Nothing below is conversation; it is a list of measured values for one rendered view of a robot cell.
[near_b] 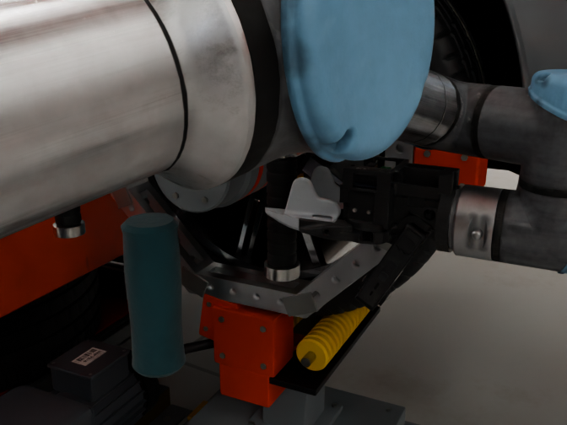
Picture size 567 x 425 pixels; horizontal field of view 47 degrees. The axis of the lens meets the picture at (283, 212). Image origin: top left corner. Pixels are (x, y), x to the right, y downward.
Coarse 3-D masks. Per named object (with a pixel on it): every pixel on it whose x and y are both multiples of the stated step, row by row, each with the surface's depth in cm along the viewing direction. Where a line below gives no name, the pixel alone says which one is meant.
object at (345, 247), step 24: (312, 168) 109; (264, 192) 114; (192, 216) 122; (216, 216) 127; (240, 216) 132; (264, 216) 117; (216, 240) 121; (240, 240) 119; (264, 240) 127; (312, 240) 113; (336, 240) 127; (240, 264) 118; (312, 264) 114
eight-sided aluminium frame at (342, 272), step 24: (408, 144) 90; (120, 192) 114; (144, 192) 118; (192, 240) 117; (192, 264) 113; (216, 264) 116; (336, 264) 100; (360, 264) 98; (192, 288) 113; (216, 288) 111; (240, 288) 109; (264, 288) 107; (288, 288) 107; (312, 288) 103; (336, 288) 101; (288, 312) 106; (312, 312) 104
